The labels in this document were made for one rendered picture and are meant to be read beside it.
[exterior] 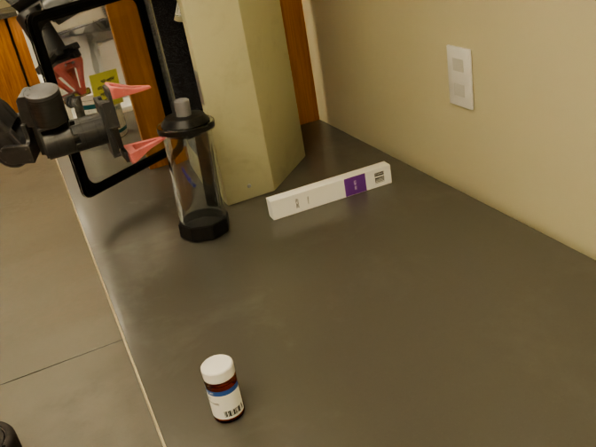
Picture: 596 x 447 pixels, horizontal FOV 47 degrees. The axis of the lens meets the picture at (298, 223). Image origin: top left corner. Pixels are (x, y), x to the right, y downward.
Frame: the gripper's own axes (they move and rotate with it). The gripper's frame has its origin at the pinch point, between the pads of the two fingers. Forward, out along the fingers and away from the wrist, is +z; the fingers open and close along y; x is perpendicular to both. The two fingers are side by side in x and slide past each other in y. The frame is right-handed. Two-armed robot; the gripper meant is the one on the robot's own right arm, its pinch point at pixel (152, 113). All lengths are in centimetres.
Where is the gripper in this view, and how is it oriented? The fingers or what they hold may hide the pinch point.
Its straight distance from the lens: 128.1
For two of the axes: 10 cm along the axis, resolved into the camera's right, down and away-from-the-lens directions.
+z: 9.0, -3.2, 2.9
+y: -1.8, -8.9, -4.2
